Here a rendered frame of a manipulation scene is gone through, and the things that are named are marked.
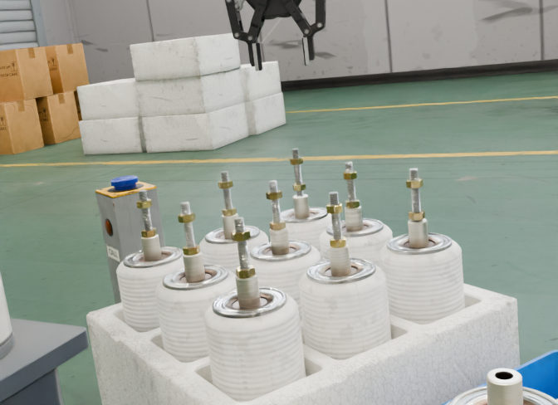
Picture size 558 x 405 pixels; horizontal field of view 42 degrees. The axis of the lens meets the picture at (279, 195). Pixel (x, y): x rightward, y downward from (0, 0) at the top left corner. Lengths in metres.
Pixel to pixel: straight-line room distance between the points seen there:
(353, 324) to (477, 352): 0.16
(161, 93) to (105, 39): 4.09
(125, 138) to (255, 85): 0.74
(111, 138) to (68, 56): 1.17
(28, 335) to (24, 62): 4.03
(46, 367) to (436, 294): 0.45
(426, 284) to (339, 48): 5.55
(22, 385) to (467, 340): 0.48
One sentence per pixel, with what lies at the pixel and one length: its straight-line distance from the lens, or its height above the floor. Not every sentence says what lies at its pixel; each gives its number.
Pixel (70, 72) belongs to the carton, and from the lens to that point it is 4.90.
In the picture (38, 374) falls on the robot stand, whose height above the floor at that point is 0.29.
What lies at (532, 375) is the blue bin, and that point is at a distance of 0.88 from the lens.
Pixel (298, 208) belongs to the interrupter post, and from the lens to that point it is 1.03.
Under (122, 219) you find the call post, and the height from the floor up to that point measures 0.28.
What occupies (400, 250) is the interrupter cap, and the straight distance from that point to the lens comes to 0.84.
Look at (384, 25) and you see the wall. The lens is 6.17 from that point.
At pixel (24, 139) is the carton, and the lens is 4.55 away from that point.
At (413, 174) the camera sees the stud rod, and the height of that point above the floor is 0.34.
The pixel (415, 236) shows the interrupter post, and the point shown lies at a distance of 0.85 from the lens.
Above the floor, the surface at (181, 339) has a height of 0.20.
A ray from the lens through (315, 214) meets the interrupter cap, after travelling 1.04.
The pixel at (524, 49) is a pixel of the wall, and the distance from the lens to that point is 5.91.
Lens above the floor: 0.51
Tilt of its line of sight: 13 degrees down
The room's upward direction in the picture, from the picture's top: 7 degrees counter-clockwise
